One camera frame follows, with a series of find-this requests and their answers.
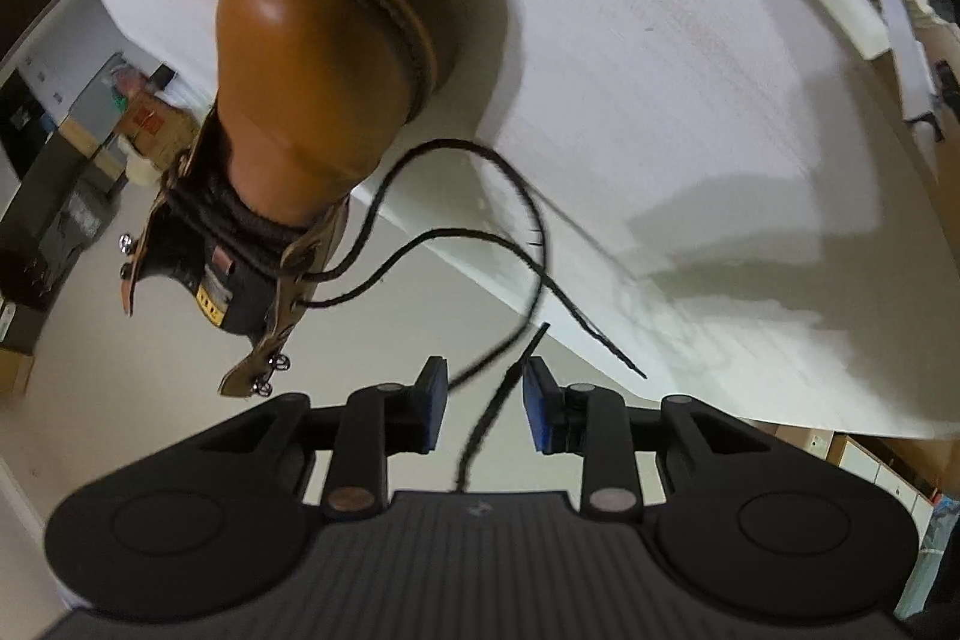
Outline dark brown shoelace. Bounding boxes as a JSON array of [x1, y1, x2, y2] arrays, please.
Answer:
[[159, 137, 650, 497]]

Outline brown leather boot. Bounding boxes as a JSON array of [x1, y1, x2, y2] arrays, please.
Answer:
[[121, 0, 455, 397]]

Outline cardboard box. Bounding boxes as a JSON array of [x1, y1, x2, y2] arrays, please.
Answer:
[[114, 91, 200, 172]]

